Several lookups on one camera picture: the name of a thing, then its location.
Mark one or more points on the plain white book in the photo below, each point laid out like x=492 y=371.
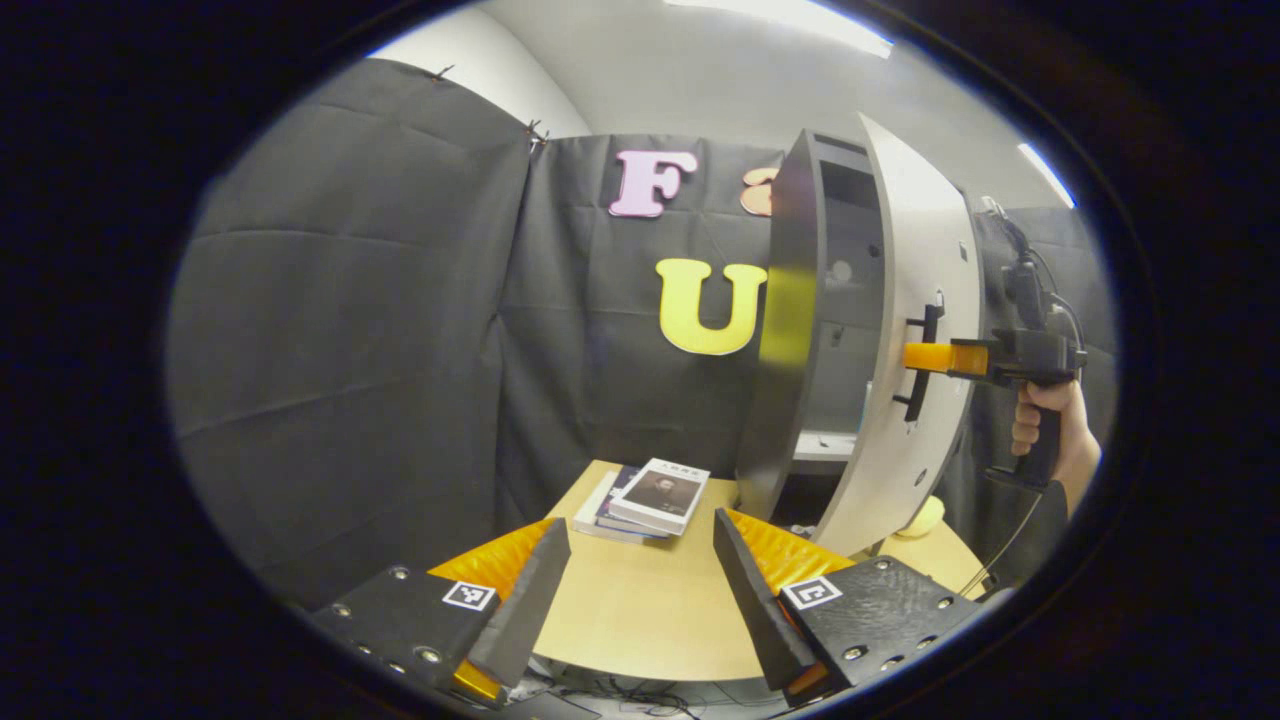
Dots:
x=590 y=515

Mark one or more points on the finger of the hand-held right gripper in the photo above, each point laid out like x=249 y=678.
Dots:
x=945 y=357

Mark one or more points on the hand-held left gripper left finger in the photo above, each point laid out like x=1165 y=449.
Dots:
x=525 y=610

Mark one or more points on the blue book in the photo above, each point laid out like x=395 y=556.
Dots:
x=612 y=505

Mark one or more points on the yellow round sponge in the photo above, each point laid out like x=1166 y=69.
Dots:
x=925 y=517

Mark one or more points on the white book with portrait cover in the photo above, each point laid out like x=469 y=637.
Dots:
x=665 y=490

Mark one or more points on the dark grey cabinet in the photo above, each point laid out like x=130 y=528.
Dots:
x=790 y=300

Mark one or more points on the black backdrop cloth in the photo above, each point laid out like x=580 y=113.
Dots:
x=350 y=350

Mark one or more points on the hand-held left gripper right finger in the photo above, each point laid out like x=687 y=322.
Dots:
x=765 y=610

